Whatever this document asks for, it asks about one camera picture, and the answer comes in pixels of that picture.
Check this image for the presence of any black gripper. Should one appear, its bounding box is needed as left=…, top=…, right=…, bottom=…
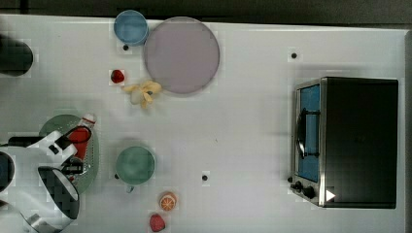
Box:
left=61, top=156, right=84, bottom=175

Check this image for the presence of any red plush ketchup bottle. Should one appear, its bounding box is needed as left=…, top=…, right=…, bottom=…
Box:
left=69, top=114, right=96, bottom=182

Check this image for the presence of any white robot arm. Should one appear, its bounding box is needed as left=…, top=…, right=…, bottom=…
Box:
left=1, top=131, right=80, bottom=233

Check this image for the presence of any green oval strainer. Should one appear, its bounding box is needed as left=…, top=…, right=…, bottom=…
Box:
left=39, top=115, right=99, bottom=193

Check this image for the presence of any green mug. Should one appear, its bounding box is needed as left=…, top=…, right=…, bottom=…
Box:
left=116, top=147, right=155, bottom=193

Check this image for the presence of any peeled banana toy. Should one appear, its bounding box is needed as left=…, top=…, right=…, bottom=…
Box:
left=122, top=81, right=162, bottom=109

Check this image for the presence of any red strawberry toy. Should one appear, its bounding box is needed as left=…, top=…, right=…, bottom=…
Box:
left=111, top=70, right=124, bottom=83

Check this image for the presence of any orange slice toy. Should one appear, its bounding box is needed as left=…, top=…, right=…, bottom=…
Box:
left=159, top=192, right=177, bottom=212

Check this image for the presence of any red fruit toy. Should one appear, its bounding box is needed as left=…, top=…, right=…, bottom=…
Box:
left=150, top=214, right=166, bottom=232

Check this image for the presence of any black cylinder upper left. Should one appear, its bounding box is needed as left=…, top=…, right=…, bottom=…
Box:
left=0, top=35, right=34, bottom=77

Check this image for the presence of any blue cup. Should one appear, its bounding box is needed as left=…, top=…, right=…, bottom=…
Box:
left=114, top=10, right=149, bottom=46

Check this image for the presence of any purple round plate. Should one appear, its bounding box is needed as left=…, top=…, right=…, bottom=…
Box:
left=144, top=17, right=220, bottom=94

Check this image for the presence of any black toaster oven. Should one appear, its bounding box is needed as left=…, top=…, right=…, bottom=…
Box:
left=288, top=77, right=398, bottom=209

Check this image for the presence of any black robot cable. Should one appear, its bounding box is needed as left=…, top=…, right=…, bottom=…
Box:
left=63, top=125, right=92, bottom=151

